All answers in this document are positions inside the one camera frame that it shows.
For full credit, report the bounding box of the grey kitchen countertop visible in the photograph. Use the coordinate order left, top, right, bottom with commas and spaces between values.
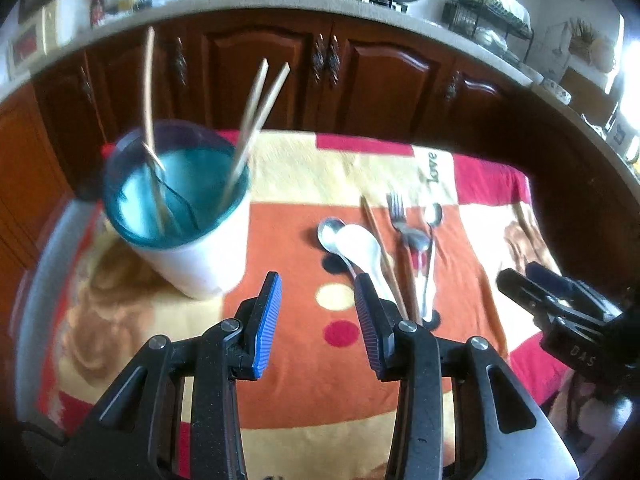
0, 0, 640, 186

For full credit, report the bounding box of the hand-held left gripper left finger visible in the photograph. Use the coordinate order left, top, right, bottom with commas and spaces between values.
50, 271, 283, 480

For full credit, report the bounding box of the brown wooden chopstick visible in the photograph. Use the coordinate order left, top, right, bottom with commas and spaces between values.
360, 195, 410, 318

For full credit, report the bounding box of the dried plant bundle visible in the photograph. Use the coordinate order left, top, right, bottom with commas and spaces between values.
567, 17, 616, 73

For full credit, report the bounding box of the brown wooden kitchen cabinet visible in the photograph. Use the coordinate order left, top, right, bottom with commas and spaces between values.
0, 7, 640, 311

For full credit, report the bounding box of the wooden cutting board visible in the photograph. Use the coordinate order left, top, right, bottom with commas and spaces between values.
560, 67, 618, 121

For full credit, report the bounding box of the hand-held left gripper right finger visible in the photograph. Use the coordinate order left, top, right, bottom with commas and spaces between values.
352, 272, 581, 480

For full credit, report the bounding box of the white ceramic spoon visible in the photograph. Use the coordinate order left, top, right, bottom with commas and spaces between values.
334, 224, 401, 311

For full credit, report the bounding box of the large metal spoon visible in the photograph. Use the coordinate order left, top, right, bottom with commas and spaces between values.
317, 217, 361, 281

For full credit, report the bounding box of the long-handled metal spoon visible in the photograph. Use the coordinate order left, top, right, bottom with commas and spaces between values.
420, 202, 445, 323

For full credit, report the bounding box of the white printed jug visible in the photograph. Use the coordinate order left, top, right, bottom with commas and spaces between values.
607, 110, 640, 161

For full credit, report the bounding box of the white cloth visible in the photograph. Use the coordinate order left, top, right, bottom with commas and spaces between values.
547, 370, 631, 461

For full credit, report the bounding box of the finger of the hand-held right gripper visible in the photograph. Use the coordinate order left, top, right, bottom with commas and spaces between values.
497, 268, 558, 323
525, 261, 608, 318

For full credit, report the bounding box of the bright window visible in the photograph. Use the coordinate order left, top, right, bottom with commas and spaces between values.
605, 15, 627, 96

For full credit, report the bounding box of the metal fork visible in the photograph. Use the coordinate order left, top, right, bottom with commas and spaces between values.
386, 191, 423, 323

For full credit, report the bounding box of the white container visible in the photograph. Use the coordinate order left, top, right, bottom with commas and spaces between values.
42, 0, 91, 48

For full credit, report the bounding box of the patterned bowl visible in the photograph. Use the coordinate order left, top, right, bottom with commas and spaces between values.
542, 79, 573, 103

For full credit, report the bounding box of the printed orange and red blanket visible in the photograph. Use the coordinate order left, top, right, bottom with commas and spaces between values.
15, 130, 576, 480

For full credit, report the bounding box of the black wire dish rack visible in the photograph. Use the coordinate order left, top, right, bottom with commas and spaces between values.
442, 0, 536, 53

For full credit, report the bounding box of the white cup with blue rim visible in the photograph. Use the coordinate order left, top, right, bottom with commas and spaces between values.
102, 119, 252, 301

